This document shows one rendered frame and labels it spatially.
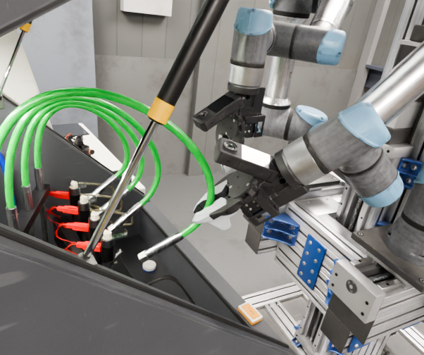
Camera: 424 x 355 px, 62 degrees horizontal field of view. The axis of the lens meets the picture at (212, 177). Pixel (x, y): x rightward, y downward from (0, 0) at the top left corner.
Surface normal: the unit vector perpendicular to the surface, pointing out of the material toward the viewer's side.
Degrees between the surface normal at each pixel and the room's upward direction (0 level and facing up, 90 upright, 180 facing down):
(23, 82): 90
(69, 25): 82
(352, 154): 104
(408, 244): 73
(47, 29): 82
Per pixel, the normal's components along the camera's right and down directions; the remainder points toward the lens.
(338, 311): -0.90, 0.09
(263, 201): -0.04, 0.62
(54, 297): 0.57, 0.42
